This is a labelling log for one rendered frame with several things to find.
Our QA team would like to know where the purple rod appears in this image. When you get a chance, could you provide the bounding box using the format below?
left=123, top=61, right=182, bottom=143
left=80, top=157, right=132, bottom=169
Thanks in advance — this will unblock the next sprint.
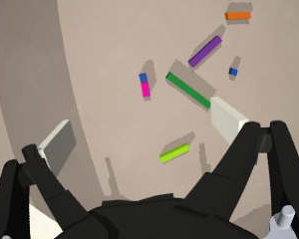
left=188, top=36, right=222, bottom=67

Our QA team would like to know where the orange rod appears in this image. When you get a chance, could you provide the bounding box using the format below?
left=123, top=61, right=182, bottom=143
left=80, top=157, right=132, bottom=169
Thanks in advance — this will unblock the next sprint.
left=224, top=12, right=251, bottom=20

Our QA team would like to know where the small magenta block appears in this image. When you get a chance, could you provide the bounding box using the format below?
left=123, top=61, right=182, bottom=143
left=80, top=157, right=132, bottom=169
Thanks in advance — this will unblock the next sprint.
left=141, top=82, right=150, bottom=97

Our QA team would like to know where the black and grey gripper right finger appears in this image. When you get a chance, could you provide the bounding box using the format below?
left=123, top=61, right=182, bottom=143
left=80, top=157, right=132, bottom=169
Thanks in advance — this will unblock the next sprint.
left=152, top=97, right=299, bottom=239

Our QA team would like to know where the small blue block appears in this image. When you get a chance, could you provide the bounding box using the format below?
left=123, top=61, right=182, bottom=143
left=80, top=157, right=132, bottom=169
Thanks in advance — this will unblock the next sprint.
left=139, top=73, right=148, bottom=82
left=228, top=68, right=238, bottom=76

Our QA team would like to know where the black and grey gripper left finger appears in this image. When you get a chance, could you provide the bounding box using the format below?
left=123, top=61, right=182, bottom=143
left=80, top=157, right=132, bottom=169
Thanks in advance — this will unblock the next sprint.
left=0, top=119, right=111, bottom=239

